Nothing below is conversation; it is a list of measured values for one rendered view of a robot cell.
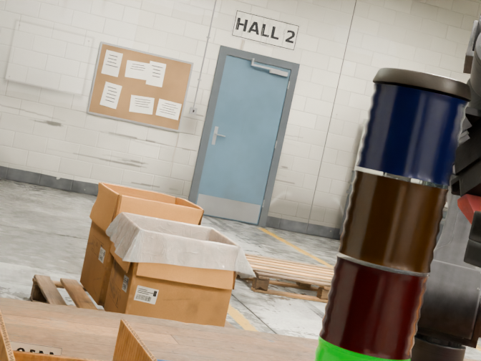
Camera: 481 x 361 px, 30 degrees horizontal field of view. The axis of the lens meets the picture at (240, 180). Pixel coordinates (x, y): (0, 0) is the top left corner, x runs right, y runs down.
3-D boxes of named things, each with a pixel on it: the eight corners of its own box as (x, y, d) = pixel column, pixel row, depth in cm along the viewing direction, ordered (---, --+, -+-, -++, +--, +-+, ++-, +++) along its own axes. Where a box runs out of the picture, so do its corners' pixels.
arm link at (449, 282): (477, 312, 95) (511, 141, 119) (415, 296, 97) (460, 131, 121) (467, 351, 99) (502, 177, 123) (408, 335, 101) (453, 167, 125)
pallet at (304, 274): (342, 285, 813) (346, 269, 812) (393, 313, 718) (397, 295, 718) (217, 265, 775) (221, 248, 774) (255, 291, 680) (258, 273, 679)
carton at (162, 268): (240, 358, 413) (263, 251, 410) (107, 340, 394) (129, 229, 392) (205, 321, 476) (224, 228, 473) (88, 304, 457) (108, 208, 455)
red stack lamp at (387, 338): (383, 337, 39) (400, 261, 39) (429, 364, 35) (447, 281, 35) (304, 326, 37) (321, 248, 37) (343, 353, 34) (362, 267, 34)
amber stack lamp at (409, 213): (401, 258, 39) (417, 182, 38) (449, 277, 35) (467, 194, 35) (322, 244, 37) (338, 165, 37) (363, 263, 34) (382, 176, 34)
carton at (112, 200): (189, 317, 476) (211, 210, 473) (92, 305, 457) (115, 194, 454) (161, 291, 529) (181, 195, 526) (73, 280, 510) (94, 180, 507)
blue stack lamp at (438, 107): (418, 178, 38) (435, 102, 38) (468, 190, 35) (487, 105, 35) (340, 162, 37) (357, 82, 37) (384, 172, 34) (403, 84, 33)
